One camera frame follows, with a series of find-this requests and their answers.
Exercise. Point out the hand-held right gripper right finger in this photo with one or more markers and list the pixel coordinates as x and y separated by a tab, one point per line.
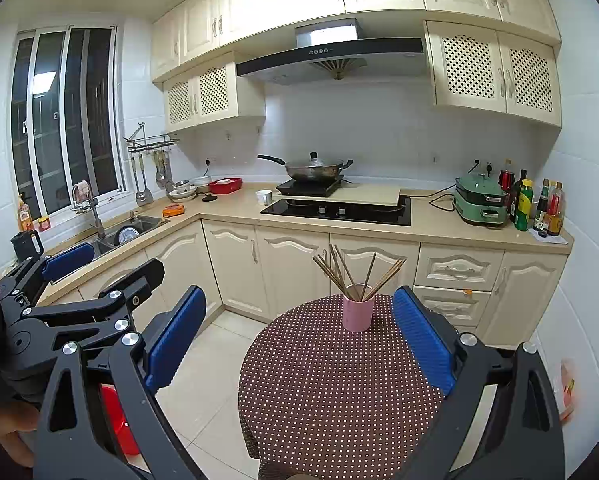
424	340

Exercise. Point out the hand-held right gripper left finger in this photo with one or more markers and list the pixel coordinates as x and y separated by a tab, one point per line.
177	340

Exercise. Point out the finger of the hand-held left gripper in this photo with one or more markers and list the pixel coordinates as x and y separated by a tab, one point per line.
69	260
129	287

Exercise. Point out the pink cup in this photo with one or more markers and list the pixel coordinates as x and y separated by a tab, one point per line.
358	315

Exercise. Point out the set of wooden chopsticks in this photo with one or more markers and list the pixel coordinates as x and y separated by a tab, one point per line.
340	272

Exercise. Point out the person's left hand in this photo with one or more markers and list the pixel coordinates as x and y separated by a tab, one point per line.
14	420

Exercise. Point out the black kettle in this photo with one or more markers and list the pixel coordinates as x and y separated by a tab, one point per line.
26	245

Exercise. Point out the metal faucet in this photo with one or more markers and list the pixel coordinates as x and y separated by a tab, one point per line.
99	225

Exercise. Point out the round dark plate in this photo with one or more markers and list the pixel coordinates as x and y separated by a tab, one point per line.
128	236

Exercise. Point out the steel sink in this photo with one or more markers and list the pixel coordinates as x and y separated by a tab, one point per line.
147	224

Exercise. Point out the pink scrub cloth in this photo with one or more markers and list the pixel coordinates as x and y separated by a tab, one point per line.
82	192

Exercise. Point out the orange object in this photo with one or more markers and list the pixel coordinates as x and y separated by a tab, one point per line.
173	211

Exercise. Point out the hanging metal spatula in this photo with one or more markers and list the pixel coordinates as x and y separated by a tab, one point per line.
143	194

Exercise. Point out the red plastic basin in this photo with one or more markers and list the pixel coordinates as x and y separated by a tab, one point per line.
116	420

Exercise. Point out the stack of dishes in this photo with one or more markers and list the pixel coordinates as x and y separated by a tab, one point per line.
182	191

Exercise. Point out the beige kitchen countertop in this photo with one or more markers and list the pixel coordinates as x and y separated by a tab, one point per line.
429	230

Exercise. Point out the round table, brown dotted cloth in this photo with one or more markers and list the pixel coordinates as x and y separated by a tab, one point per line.
329	400

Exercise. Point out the hanging metal ladle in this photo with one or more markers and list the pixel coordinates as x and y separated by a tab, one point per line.
160	176

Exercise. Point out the small black device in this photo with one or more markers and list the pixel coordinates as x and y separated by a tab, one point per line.
209	199

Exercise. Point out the stack of white bowls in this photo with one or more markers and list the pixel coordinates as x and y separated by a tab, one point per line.
202	182

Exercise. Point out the sliding kitchen window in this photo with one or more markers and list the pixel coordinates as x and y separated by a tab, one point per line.
54	125

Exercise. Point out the red container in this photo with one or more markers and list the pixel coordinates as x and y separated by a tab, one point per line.
225	186

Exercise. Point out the green electric cooker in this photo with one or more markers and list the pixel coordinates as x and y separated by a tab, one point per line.
479	202

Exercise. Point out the black gas hob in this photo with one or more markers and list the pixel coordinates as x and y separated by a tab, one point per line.
339	216

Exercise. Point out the translucent pink bag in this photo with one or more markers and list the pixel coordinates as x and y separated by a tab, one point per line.
567	390

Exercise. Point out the beige board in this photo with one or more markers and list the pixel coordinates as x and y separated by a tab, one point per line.
369	195

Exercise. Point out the white cup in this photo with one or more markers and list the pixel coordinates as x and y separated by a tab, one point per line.
263	197

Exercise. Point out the green bottle yellow label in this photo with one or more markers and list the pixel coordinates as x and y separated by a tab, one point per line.
524	207

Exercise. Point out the white paper sheet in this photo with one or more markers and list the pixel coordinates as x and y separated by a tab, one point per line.
558	240

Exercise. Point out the dark glass bottle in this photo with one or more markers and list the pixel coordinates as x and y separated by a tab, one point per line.
518	192

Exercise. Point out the dark sauce bottle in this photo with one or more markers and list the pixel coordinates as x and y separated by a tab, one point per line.
543	209

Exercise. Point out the red can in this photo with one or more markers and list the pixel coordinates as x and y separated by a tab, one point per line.
507	181

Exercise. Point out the red label sauce bottle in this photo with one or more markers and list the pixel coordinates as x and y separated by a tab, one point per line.
555	212

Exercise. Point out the black induction cooker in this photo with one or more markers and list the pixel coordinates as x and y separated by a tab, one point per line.
307	189

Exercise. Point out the steel wok with lid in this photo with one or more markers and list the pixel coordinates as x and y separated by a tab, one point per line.
312	172

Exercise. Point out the small cream lattice cabinet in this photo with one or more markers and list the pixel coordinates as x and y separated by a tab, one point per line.
214	95

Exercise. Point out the wide cream lattice cabinet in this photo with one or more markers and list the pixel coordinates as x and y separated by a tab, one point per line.
469	65

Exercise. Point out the black range hood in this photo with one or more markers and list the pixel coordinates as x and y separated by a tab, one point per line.
329	62

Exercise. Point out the metal wall rack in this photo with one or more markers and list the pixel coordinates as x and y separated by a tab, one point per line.
152	143

